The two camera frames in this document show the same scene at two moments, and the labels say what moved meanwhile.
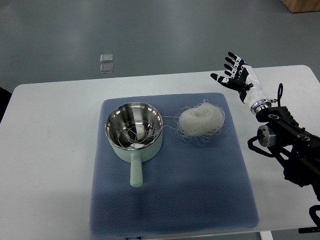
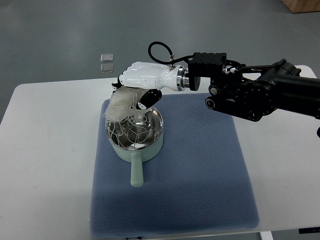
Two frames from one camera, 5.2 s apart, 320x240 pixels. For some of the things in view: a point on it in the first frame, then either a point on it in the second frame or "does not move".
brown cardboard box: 301,6 does not move
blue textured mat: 188,186 does not move
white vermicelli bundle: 199,122 to 126,124
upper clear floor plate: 106,58 does not move
